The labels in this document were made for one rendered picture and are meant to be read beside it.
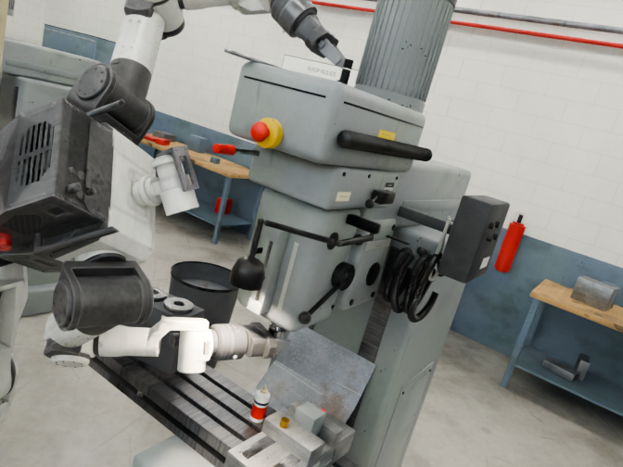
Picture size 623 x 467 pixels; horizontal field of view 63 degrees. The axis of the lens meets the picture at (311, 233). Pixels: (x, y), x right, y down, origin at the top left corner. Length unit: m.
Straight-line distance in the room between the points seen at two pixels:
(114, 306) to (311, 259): 0.44
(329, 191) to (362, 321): 0.66
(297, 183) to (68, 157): 0.46
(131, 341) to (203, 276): 2.43
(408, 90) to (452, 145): 4.17
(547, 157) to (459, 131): 0.89
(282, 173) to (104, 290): 0.45
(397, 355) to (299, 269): 0.56
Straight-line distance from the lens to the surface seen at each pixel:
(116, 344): 1.24
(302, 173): 1.11
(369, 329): 1.63
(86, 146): 1.01
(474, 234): 1.30
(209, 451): 1.47
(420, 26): 1.38
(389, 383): 1.66
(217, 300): 3.24
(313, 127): 0.99
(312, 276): 1.18
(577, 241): 5.29
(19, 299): 1.38
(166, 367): 1.63
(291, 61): 6.62
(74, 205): 0.93
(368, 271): 1.39
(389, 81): 1.36
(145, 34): 1.26
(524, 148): 5.35
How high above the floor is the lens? 1.83
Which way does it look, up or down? 13 degrees down
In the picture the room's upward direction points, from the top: 15 degrees clockwise
